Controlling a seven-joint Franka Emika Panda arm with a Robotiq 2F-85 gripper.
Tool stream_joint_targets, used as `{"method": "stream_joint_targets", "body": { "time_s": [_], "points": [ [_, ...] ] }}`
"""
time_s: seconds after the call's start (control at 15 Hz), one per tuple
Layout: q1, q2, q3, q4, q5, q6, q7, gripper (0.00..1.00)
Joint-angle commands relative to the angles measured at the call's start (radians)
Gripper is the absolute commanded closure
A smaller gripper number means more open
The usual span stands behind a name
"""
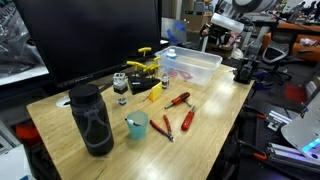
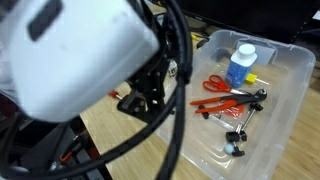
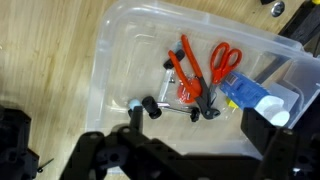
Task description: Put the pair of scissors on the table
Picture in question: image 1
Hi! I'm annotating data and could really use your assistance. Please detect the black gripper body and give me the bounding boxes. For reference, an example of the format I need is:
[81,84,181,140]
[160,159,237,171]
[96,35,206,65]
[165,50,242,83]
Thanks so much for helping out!
[199,23,231,48]

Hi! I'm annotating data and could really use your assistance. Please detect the red handled scissors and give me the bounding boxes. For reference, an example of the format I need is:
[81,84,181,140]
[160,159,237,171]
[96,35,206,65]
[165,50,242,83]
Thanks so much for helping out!
[167,69,194,82]

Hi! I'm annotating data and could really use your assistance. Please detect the brown cardboard box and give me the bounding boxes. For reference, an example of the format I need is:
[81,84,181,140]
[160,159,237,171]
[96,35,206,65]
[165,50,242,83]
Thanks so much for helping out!
[184,12,214,33]

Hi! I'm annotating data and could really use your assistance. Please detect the clear plastic storage bin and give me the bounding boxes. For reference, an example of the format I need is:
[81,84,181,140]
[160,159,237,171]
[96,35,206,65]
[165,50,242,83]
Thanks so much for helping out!
[154,45,223,87]

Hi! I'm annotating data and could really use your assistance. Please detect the blue clear face shield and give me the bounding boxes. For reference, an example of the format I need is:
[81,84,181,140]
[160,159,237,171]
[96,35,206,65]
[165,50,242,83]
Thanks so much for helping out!
[165,20,188,46]

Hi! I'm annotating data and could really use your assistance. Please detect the blue white plastic bottle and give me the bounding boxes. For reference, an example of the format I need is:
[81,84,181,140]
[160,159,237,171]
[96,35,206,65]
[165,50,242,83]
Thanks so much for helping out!
[165,48,178,61]

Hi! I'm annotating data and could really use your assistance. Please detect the grey mesh office chair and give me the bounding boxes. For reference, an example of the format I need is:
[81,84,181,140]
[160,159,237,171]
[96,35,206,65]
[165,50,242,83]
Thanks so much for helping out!
[261,31,301,83]

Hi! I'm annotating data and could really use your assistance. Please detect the small glass vial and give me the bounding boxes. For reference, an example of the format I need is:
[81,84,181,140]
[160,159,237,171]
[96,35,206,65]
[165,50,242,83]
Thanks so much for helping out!
[161,73,171,90]

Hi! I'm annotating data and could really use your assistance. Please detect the red screwdriver with cross bar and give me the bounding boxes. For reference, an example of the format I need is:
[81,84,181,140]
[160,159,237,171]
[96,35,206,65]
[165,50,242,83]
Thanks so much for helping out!
[164,92,193,110]

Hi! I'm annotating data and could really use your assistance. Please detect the yellow plastic block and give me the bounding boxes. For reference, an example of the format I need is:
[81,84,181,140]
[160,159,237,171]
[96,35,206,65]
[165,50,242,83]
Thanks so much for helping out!
[148,81,163,103]

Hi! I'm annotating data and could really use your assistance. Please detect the black hex key stand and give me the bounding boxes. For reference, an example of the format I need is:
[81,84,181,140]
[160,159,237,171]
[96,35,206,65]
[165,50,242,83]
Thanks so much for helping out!
[128,74,162,96]

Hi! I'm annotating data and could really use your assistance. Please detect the plain red screwdriver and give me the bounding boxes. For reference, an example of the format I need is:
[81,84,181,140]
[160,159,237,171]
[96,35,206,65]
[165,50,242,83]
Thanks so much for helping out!
[180,105,197,132]

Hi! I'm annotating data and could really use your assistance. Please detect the orange sofa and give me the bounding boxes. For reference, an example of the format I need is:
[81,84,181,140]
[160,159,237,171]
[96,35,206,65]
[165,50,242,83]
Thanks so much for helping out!
[261,21,320,63]

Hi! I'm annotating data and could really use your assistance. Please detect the red floor object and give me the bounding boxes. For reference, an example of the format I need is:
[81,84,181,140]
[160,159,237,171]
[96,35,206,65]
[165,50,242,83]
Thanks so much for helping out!
[284,83,308,104]

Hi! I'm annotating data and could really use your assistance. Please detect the white black marker pen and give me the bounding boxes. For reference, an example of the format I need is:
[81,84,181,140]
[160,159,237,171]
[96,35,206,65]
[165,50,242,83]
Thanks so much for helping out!
[124,117,141,128]

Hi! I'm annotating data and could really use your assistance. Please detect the teal plastic cup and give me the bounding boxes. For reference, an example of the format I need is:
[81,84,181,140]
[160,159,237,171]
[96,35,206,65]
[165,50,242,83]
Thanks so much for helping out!
[126,110,149,141]

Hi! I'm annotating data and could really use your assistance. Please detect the black computer monitor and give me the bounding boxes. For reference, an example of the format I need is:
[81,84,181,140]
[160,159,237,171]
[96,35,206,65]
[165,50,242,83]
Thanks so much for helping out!
[14,0,163,89]

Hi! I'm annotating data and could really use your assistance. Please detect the aluminium extrusion bar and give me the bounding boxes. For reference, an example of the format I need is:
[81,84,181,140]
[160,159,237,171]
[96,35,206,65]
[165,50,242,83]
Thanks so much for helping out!
[265,142,320,174]

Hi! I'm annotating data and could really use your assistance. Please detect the black water bottle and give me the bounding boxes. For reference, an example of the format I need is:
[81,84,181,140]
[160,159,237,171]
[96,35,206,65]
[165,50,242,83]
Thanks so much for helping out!
[68,83,115,158]

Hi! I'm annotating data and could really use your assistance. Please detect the clear plastic bag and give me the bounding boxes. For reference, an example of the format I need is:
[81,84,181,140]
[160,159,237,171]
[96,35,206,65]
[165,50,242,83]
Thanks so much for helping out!
[0,3,44,78]

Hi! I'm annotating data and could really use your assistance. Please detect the orange plastic object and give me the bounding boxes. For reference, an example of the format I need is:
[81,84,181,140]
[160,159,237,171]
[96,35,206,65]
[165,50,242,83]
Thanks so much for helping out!
[14,121,42,147]

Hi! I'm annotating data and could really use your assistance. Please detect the black clamp camera stand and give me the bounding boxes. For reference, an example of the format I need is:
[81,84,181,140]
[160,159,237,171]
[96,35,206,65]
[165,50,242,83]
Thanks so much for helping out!
[233,26,268,85]

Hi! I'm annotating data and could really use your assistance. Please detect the orange handled black clamp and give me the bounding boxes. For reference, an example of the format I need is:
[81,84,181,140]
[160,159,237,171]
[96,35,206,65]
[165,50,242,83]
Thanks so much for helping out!
[243,104,268,120]
[237,139,268,162]

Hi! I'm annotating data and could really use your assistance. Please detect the silver metal corner bracket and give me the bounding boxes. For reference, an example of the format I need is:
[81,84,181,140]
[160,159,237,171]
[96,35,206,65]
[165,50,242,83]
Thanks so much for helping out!
[266,110,293,132]

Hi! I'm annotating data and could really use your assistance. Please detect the red handled pliers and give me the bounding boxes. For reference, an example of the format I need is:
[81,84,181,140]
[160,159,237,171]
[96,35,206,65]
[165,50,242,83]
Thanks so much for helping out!
[149,114,175,143]

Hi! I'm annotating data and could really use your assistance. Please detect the white desk cable grommet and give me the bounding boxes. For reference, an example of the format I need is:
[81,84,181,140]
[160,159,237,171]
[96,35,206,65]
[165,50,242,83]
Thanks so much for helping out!
[55,96,72,109]

